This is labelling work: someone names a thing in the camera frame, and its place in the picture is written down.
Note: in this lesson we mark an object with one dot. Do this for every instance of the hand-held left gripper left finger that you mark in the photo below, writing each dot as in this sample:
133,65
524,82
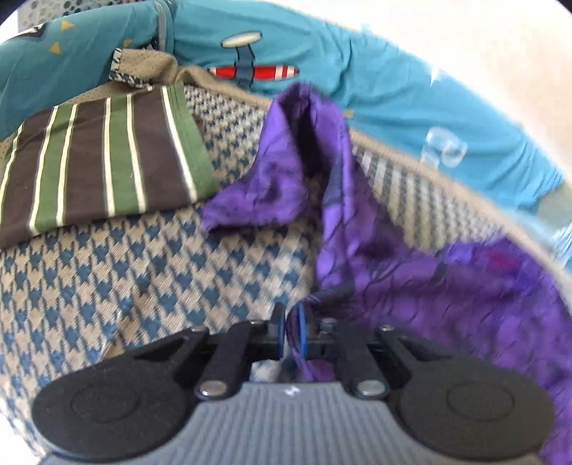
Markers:
279,333

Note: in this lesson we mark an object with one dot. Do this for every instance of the grey green headboard panel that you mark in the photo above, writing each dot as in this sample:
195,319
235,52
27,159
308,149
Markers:
554,201

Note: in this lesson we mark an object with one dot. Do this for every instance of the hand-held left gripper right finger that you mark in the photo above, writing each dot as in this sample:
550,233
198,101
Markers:
301,333

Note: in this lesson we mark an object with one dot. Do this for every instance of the purple floral top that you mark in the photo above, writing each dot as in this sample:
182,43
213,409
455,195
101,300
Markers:
402,277

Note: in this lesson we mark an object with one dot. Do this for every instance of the blue beige houndstooth blanket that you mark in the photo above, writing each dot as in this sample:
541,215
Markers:
134,290

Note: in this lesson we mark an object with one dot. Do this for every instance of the brown green striped folded garment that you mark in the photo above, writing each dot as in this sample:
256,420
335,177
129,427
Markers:
98,161

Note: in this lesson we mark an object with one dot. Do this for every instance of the teal pillow with yellow triangles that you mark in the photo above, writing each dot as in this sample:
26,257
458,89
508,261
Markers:
67,53

